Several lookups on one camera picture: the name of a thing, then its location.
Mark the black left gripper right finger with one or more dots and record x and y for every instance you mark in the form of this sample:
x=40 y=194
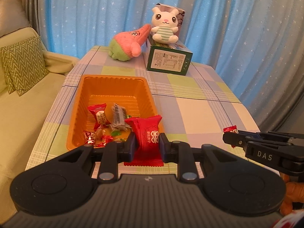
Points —
x=181 y=154

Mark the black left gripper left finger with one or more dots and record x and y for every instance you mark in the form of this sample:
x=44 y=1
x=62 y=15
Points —
x=113 y=154

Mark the large red snack packet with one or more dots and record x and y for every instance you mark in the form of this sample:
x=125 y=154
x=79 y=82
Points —
x=147 y=134

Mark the brown candy clear wrapper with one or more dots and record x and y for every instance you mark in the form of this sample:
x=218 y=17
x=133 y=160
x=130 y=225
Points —
x=99 y=133

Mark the right hand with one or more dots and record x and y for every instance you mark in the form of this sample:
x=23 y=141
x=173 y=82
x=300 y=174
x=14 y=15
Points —
x=294 y=193

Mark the small red foil candy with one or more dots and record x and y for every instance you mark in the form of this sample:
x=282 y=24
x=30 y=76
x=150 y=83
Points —
x=103 y=141

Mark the green orange candy wrapper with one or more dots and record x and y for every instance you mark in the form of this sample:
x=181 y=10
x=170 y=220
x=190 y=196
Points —
x=119 y=134

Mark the red gold foil candy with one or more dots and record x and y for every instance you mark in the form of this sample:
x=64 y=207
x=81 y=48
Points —
x=89 y=137

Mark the clear black sesame snack pack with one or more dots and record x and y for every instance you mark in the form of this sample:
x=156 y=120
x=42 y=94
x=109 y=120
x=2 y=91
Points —
x=119 y=116

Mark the red wrapped cookie snack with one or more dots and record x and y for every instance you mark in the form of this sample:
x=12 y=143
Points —
x=98 y=112

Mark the orange plastic tray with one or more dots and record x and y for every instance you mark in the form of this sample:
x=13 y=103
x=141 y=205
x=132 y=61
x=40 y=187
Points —
x=132 y=93

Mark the green cardboard box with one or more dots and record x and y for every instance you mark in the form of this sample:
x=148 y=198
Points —
x=166 y=58

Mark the light green sofa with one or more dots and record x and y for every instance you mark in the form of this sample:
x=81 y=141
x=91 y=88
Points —
x=22 y=118

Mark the pink green star plush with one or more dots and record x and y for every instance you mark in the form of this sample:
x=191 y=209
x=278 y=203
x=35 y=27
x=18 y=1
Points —
x=127 y=45

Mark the blue star curtain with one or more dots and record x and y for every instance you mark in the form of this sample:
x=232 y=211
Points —
x=256 y=46

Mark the green zigzag cushion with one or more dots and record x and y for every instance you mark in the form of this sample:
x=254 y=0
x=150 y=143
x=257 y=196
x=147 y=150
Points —
x=23 y=65

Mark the white rabbit plush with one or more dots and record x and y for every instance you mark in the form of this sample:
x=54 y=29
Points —
x=165 y=25

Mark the grey satin cushion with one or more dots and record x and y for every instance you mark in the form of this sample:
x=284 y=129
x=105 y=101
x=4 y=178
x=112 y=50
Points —
x=12 y=16

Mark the grey curtain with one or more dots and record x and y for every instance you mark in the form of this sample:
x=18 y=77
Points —
x=38 y=13

